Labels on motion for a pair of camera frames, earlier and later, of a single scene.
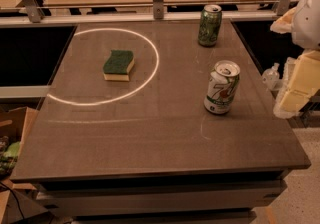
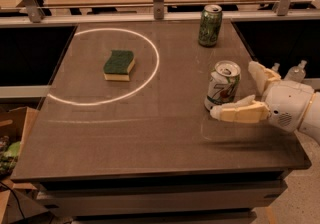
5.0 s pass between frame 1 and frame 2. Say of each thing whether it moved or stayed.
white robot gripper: moved
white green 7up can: stayed
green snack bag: stayed
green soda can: stayed
